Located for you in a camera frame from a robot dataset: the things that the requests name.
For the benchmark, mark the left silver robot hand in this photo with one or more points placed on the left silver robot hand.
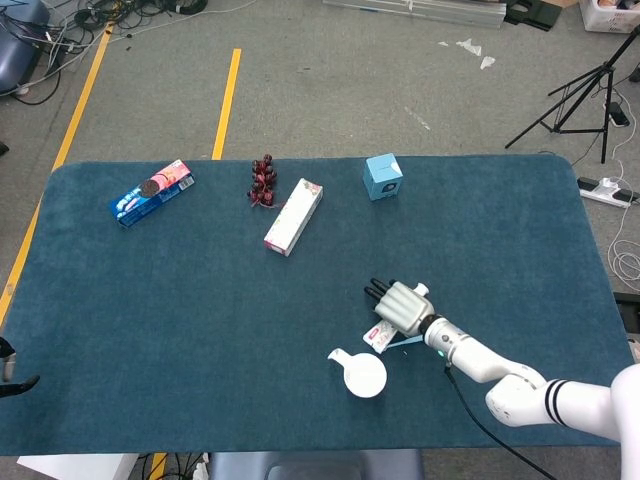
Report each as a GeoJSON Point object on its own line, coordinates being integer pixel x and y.
{"type": "Point", "coordinates": [14, 389]}

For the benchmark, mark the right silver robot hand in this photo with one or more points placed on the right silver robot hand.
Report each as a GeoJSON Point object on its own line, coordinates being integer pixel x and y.
{"type": "Point", "coordinates": [405, 305]}

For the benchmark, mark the light blue toothbrush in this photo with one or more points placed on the light blue toothbrush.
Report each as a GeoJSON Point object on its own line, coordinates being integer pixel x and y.
{"type": "Point", "coordinates": [407, 342]}

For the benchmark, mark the white pink toothpaste tube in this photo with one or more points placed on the white pink toothpaste tube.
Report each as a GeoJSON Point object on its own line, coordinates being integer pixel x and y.
{"type": "Point", "coordinates": [380, 336]}

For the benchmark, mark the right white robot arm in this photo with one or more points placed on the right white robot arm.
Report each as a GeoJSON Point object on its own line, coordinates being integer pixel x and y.
{"type": "Point", "coordinates": [525, 390]}

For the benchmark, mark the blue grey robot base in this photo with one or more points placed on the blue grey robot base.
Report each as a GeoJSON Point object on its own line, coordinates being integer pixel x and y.
{"type": "Point", "coordinates": [310, 467]}

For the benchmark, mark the white pink toothpaste box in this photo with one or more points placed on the white pink toothpaste box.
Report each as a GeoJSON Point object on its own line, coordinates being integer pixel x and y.
{"type": "Point", "coordinates": [294, 217]}

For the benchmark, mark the light blue carton box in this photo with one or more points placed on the light blue carton box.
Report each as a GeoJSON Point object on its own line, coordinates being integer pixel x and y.
{"type": "Point", "coordinates": [382, 177]}

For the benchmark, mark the red grape bunch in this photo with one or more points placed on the red grape bunch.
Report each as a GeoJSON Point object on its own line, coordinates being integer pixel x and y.
{"type": "Point", "coordinates": [262, 182]}

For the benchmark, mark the blue table mat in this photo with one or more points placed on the blue table mat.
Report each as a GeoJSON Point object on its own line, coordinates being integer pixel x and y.
{"type": "Point", "coordinates": [200, 350]}

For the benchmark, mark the white power strip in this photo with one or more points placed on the white power strip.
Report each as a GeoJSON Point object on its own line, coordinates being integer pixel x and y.
{"type": "Point", "coordinates": [600, 192]}

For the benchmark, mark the blue cookie box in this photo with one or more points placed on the blue cookie box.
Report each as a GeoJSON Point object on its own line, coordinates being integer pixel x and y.
{"type": "Point", "coordinates": [150, 195]}

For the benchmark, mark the white paper scrap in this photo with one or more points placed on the white paper scrap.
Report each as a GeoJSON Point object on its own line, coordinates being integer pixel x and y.
{"type": "Point", "coordinates": [487, 62]}

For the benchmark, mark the black power adapter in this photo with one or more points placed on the black power adapter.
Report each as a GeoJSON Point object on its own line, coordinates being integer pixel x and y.
{"type": "Point", "coordinates": [619, 116]}

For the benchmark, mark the aluminium profile rails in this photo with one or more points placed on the aluminium profile rails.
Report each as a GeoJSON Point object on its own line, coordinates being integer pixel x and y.
{"type": "Point", "coordinates": [425, 10]}

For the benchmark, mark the black tripod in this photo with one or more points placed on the black tripod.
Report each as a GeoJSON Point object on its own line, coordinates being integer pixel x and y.
{"type": "Point", "coordinates": [609, 80]}

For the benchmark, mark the dark blue seat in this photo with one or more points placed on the dark blue seat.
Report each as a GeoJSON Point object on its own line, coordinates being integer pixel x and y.
{"type": "Point", "coordinates": [15, 55]}

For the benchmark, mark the white storage bin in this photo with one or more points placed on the white storage bin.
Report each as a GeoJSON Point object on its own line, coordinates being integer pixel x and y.
{"type": "Point", "coordinates": [600, 20]}

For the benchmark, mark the black metal bracket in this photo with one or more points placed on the black metal bracket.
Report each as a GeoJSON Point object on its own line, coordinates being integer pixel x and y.
{"type": "Point", "coordinates": [532, 15]}

